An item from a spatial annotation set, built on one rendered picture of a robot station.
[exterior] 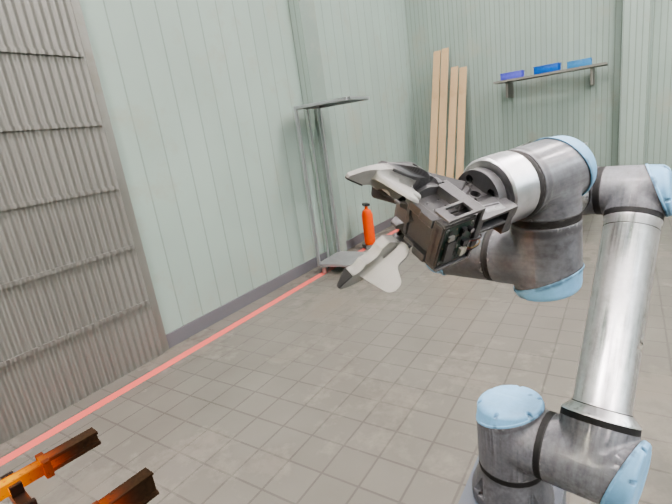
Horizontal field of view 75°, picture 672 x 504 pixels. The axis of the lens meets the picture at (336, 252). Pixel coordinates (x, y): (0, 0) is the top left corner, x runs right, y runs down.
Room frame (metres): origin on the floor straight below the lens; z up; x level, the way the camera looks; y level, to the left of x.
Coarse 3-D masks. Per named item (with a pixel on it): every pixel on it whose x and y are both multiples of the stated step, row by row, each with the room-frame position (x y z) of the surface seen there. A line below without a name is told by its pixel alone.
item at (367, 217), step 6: (366, 204) 5.64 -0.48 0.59; (366, 210) 5.64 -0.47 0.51; (366, 216) 5.62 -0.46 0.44; (372, 216) 5.66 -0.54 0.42; (366, 222) 5.62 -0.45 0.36; (372, 222) 5.64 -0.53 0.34; (366, 228) 5.63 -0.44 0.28; (372, 228) 5.63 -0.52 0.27; (366, 234) 5.63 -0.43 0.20; (372, 234) 5.62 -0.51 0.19; (366, 240) 5.64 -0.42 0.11; (372, 240) 5.62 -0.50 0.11; (366, 246) 5.58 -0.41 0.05
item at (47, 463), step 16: (96, 432) 0.78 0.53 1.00; (64, 448) 0.74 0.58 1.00; (80, 448) 0.76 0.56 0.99; (32, 464) 0.71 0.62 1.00; (48, 464) 0.70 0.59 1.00; (64, 464) 0.73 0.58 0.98; (0, 480) 0.68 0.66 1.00; (16, 480) 0.67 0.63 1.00; (32, 480) 0.69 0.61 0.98; (0, 496) 0.65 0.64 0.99
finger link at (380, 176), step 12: (360, 168) 0.42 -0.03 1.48; (372, 168) 0.43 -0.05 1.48; (384, 168) 0.43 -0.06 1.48; (360, 180) 0.42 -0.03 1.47; (372, 180) 0.43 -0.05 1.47; (384, 180) 0.42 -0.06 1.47; (396, 180) 0.44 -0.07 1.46; (408, 180) 0.46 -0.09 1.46; (396, 192) 0.46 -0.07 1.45; (408, 192) 0.42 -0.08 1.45
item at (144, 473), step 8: (144, 472) 0.63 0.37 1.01; (152, 472) 0.63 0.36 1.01; (128, 480) 0.62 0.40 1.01; (136, 480) 0.61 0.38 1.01; (144, 480) 0.61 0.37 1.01; (152, 480) 0.63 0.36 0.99; (120, 488) 0.60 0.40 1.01; (128, 488) 0.60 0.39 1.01; (136, 488) 0.61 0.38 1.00; (144, 488) 0.62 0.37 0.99; (152, 488) 0.63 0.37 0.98; (104, 496) 0.59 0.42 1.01; (112, 496) 0.59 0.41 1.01; (120, 496) 0.58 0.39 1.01; (128, 496) 0.60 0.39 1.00; (136, 496) 0.61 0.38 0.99; (144, 496) 0.61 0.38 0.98; (152, 496) 0.62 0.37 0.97
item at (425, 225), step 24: (480, 168) 0.52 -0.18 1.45; (432, 192) 0.48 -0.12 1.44; (456, 192) 0.47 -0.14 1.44; (480, 192) 0.51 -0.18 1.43; (504, 192) 0.50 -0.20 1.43; (408, 216) 0.48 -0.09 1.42; (432, 216) 0.45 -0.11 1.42; (456, 216) 0.43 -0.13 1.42; (480, 216) 0.45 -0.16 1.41; (504, 216) 0.48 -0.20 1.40; (408, 240) 0.48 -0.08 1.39; (432, 240) 0.45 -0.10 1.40; (456, 240) 0.45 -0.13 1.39; (432, 264) 0.45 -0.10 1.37
